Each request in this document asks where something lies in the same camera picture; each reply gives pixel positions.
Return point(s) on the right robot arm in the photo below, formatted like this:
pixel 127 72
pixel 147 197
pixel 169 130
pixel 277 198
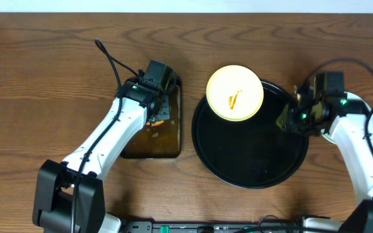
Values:
pixel 346 121

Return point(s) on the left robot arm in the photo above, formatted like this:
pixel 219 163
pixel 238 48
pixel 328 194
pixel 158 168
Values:
pixel 70 194

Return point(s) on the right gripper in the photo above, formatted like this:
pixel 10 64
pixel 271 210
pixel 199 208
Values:
pixel 289 123

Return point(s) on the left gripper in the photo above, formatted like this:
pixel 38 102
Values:
pixel 163 114

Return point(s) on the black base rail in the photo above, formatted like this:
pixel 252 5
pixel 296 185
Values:
pixel 150 225

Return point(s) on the black round tray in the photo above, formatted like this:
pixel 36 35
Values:
pixel 254 153

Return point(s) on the black rectangular water tray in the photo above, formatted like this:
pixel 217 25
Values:
pixel 162 141

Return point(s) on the yellow plate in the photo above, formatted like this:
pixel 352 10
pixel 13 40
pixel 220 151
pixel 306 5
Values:
pixel 235 93

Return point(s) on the green orange sponge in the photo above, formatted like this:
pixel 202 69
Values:
pixel 153 124

